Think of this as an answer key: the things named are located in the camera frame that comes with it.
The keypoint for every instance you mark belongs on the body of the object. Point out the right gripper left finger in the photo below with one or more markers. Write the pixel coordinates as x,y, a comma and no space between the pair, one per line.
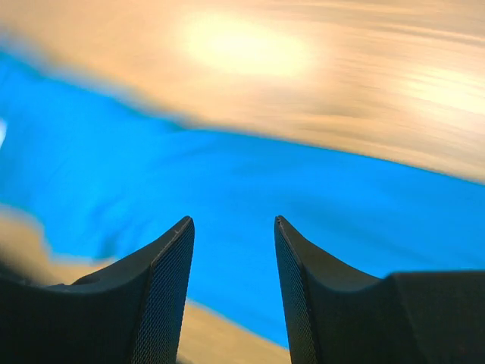
128,312

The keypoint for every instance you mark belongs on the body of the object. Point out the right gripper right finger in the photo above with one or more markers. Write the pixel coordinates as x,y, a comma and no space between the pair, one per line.
335,313

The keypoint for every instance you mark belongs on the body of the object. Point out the blue t shirt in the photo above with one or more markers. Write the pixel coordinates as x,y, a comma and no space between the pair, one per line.
103,180

